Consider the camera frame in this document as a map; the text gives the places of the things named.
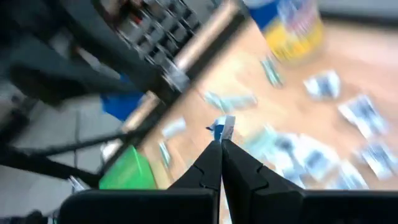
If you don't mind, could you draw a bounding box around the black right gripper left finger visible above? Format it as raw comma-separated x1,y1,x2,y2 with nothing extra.
167,139,223,192

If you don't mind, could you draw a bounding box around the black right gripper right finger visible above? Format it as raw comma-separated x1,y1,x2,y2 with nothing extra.
221,139,307,224

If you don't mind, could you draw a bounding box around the green white bandage strip wrapper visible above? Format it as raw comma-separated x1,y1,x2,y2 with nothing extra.
260,55,284,90
228,93,259,111
245,124,277,153
158,140,172,169
203,90,233,114

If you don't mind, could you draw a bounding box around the green plastic basket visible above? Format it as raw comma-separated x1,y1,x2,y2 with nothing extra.
98,145,158,190

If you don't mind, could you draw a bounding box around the blue plastic storage bin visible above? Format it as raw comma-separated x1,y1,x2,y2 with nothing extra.
99,73,146,123

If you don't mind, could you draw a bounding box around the white-lidded disinfectant wipes canister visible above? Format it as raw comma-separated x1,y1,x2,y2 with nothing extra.
245,0,325,65

